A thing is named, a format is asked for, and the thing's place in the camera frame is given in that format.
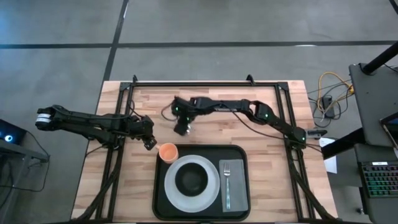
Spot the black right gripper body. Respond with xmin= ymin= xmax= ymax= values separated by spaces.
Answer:
xmin=172 ymin=96 xmax=201 ymax=124

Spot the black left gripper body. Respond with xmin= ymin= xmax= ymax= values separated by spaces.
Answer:
xmin=130 ymin=114 xmax=155 ymax=142

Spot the orange plastic cup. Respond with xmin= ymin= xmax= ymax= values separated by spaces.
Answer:
xmin=158 ymin=142 xmax=179 ymax=165

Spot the black round bowl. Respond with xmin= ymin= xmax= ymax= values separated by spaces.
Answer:
xmin=174 ymin=162 xmax=209 ymax=197

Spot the white round plate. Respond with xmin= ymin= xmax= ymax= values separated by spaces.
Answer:
xmin=164 ymin=154 xmax=221 ymax=213

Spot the silver fork striped handle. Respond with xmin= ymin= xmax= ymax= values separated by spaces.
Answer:
xmin=223 ymin=162 xmax=232 ymax=210

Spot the grey cloth napkin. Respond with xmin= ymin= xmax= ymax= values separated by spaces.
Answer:
xmin=218 ymin=159 xmax=249 ymax=213

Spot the black plastic tray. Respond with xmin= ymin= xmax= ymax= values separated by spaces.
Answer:
xmin=152 ymin=144 xmax=251 ymax=222

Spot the grey metal stand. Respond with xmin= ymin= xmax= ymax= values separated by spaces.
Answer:
xmin=0 ymin=139 xmax=50 ymax=163

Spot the black box blue light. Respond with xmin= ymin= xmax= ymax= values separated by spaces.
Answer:
xmin=0 ymin=119 xmax=27 ymax=146

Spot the black power adapter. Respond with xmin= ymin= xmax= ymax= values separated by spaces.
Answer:
xmin=322 ymin=95 xmax=335 ymax=118

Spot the white paper sheet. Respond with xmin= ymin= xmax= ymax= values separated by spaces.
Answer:
xmin=318 ymin=138 xmax=338 ymax=174

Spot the black diagonal desk beam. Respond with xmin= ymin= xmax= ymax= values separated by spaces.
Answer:
xmin=320 ymin=127 xmax=365 ymax=160

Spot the grey side desk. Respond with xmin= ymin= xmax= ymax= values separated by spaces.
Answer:
xmin=348 ymin=63 xmax=398 ymax=147

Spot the backlit computer keyboard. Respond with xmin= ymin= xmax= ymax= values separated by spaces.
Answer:
xmin=360 ymin=161 xmax=398 ymax=198

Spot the black pole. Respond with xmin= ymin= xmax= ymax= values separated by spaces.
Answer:
xmin=362 ymin=41 xmax=398 ymax=75

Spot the laptop computer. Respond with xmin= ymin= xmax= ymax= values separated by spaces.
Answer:
xmin=379 ymin=111 xmax=398 ymax=151

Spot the dark keyboard desk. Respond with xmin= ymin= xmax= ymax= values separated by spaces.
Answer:
xmin=354 ymin=142 xmax=398 ymax=224

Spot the brown left arm cable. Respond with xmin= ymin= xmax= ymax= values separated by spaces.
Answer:
xmin=126 ymin=99 xmax=144 ymax=119

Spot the black aluminium table frame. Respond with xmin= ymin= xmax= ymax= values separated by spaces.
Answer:
xmin=71 ymin=74 xmax=338 ymax=223

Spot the thin black floor cable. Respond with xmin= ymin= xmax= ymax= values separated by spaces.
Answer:
xmin=0 ymin=130 xmax=51 ymax=194

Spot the yellow cable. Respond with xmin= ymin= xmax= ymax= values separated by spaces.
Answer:
xmin=317 ymin=72 xmax=354 ymax=113

